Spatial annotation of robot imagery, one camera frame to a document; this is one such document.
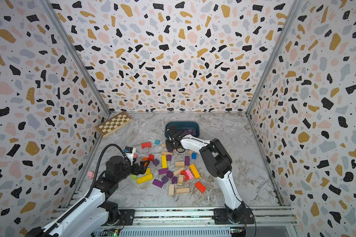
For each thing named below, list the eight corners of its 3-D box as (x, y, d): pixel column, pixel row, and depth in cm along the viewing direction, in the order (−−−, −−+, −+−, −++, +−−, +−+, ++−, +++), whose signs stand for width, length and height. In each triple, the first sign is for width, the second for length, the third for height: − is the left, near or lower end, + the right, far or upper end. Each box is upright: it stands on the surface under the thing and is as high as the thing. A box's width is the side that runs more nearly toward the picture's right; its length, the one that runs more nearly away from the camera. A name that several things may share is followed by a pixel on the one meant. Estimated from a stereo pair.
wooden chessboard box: (96, 130, 112) (94, 127, 110) (125, 113, 124) (124, 110, 121) (103, 139, 107) (101, 136, 104) (133, 121, 119) (132, 118, 116)
